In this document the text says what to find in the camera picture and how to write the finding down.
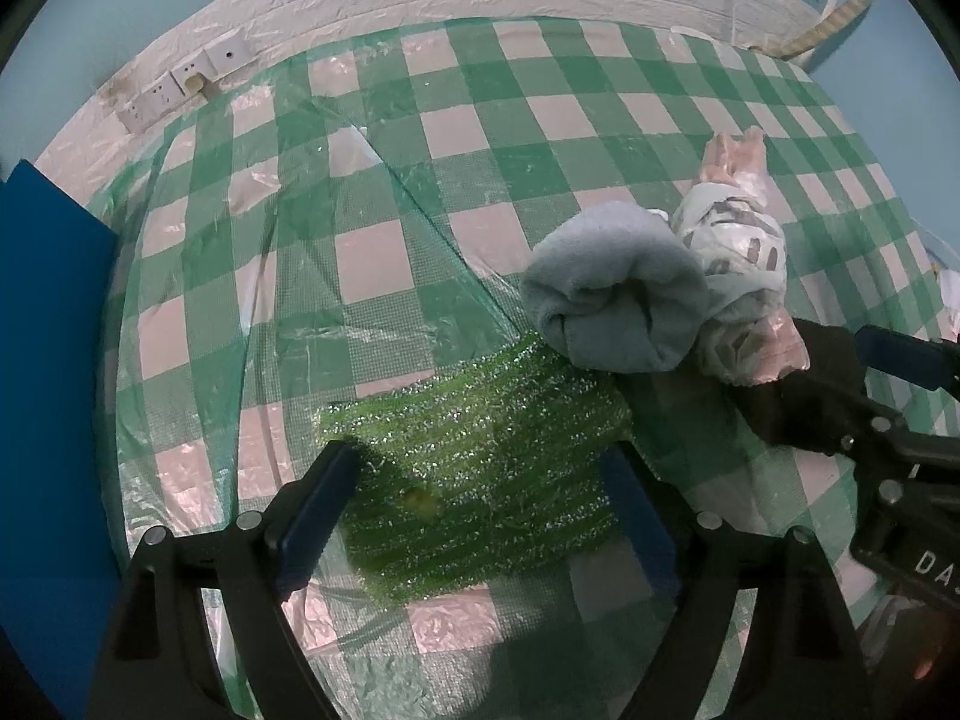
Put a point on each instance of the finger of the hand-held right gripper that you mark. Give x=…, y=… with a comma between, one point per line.
x=904, y=356
x=847, y=409

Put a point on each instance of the green glittery cloth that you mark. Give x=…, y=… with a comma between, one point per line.
x=487, y=450

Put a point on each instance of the green checked plastic tablecloth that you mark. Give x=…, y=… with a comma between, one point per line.
x=375, y=255

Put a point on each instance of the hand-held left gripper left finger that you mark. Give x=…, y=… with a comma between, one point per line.
x=315, y=517

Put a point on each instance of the grey towel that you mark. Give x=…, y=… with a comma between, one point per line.
x=607, y=277

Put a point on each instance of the black cloth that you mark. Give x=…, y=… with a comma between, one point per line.
x=814, y=349

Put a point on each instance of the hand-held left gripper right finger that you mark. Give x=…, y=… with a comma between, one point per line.
x=637, y=517

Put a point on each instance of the white wall socket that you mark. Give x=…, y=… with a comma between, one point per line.
x=135, y=118
x=187, y=75
x=165, y=97
x=229, y=51

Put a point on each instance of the patterned sock bundle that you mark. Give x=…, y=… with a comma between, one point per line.
x=739, y=255

